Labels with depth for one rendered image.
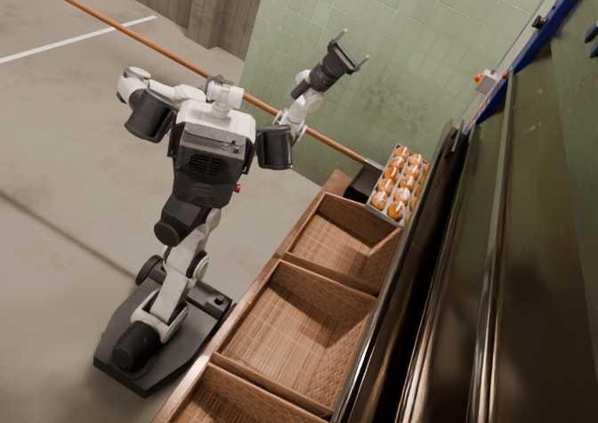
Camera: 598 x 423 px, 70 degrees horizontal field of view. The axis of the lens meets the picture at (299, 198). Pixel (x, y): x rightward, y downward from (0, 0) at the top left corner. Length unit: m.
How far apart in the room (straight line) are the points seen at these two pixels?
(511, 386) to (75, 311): 2.23
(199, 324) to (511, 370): 1.85
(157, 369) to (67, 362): 0.45
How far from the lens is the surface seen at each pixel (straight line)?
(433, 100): 3.05
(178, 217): 1.61
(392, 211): 1.72
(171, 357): 2.28
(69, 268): 2.74
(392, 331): 1.11
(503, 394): 0.71
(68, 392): 2.40
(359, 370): 0.98
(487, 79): 2.61
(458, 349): 0.98
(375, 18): 2.99
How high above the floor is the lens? 2.23
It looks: 41 degrees down
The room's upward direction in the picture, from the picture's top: 24 degrees clockwise
